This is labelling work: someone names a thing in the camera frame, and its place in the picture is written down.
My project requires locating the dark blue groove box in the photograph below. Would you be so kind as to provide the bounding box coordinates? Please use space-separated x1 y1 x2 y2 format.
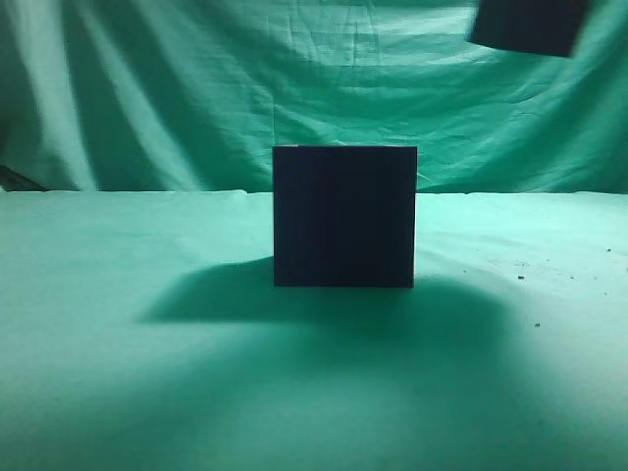
272 145 418 288

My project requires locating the green table cloth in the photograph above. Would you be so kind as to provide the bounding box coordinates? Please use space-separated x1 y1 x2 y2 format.
1 191 627 470

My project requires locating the green cloth backdrop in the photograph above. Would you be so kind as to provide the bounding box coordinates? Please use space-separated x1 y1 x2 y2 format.
1 1 627 193

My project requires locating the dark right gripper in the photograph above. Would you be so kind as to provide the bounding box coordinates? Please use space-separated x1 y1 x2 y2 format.
469 0 591 57

